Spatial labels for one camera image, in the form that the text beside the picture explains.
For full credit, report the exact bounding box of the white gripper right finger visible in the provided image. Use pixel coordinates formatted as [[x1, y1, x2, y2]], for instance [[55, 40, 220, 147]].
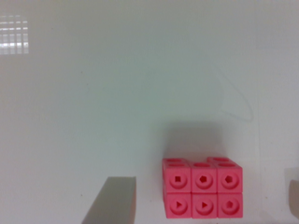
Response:
[[289, 180, 299, 217]]

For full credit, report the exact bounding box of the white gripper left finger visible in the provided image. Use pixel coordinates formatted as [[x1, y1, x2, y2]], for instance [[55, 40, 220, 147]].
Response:
[[81, 176, 136, 224]]

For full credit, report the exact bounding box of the pink cube block cluster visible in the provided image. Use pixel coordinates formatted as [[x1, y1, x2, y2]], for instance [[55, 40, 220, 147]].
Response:
[[162, 157, 243, 219]]

